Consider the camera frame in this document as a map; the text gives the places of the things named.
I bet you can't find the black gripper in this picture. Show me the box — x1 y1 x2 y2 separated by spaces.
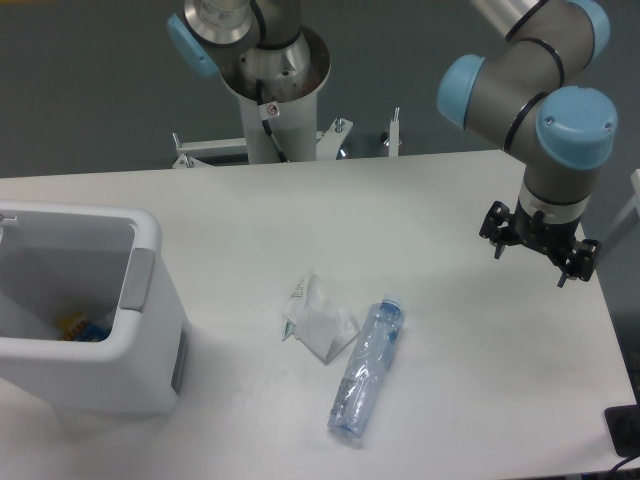
479 201 600 288

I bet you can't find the crushed clear plastic bottle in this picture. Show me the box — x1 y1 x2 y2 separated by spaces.
327 295 405 439

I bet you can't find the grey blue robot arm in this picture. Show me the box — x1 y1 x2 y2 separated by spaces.
166 1 618 281

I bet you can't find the yellow blue trash in can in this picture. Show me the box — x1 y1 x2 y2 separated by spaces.
56 312 108 343

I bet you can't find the white trash can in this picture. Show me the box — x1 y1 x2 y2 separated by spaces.
1 200 189 414

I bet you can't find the black box at table edge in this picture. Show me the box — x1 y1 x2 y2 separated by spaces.
604 405 639 457

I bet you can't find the crumpled white plastic wrapper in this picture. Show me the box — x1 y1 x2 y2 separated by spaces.
281 270 360 365

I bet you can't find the white frame at right edge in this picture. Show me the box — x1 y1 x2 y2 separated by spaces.
597 169 639 264

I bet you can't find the white metal base frame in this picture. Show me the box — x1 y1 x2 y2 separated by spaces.
171 106 402 169

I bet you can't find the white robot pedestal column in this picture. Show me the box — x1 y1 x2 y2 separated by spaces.
222 26 331 138

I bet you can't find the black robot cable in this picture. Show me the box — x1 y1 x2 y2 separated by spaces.
254 78 290 164

